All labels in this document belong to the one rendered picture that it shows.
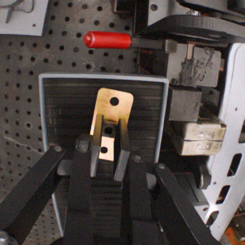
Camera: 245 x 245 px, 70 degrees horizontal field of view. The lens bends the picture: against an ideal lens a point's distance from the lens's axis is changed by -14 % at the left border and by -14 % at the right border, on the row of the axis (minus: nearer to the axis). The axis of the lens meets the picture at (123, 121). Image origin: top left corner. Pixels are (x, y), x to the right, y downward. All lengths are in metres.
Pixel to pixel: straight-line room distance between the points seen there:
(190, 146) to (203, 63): 0.14
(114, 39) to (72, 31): 0.47
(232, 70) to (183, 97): 0.18
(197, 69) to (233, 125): 0.21
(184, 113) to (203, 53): 0.10
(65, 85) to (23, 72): 0.53
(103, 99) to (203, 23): 0.13
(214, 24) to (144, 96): 0.11
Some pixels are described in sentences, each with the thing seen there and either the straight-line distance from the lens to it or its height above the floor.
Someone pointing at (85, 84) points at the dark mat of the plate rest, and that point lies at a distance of 0.22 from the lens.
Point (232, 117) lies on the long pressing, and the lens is 0.48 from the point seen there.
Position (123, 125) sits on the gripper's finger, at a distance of 0.20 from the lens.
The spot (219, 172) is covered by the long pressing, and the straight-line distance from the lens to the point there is 0.54.
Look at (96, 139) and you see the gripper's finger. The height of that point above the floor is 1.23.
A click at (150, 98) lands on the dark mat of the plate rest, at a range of 0.22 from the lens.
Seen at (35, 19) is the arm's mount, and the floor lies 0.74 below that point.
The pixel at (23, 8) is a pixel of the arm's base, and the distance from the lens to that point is 0.69.
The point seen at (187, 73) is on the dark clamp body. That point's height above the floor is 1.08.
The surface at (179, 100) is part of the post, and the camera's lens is 0.30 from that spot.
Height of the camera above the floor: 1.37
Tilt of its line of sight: 68 degrees down
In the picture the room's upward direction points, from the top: 172 degrees clockwise
